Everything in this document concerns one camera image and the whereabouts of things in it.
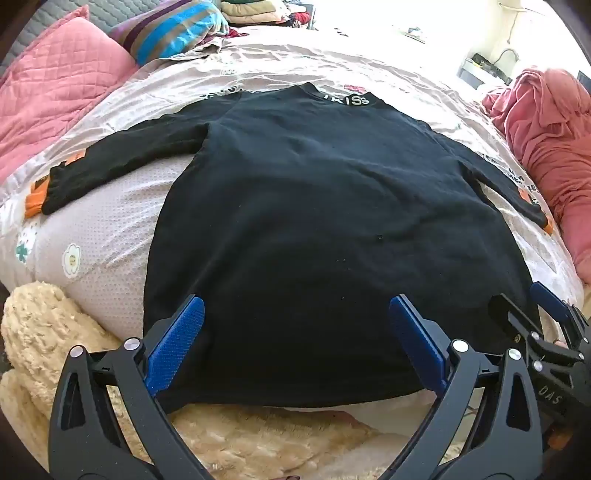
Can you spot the pink quilted blanket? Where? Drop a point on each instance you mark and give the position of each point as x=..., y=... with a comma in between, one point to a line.
x=51, y=83

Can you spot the floral beige quilt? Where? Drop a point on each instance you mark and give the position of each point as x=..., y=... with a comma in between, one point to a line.
x=106, y=230

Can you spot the grey quilted headboard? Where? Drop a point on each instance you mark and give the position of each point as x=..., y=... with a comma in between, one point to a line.
x=60, y=14

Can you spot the pile of folded clothes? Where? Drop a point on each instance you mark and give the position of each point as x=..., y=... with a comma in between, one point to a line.
x=258, y=11

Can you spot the black long-sleeve sweater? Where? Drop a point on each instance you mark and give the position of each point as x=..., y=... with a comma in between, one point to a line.
x=300, y=207

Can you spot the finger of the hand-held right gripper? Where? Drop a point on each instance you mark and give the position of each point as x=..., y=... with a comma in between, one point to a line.
x=551, y=300
x=508, y=311

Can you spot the striped colourful pillow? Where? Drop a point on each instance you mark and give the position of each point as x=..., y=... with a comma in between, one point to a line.
x=171, y=32

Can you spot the fluffy cream blanket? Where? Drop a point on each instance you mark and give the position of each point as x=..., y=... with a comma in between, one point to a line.
x=46, y=332

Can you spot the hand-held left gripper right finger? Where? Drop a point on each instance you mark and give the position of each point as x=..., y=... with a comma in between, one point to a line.
x=415, y=337

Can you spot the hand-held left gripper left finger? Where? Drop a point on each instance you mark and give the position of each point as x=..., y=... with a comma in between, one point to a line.
x=178, y=337

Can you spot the crumpled pink cloth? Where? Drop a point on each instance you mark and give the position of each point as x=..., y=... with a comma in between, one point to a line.
x=554, y=138

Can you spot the white box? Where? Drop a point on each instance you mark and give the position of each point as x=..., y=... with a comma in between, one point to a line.
x=475, y=71

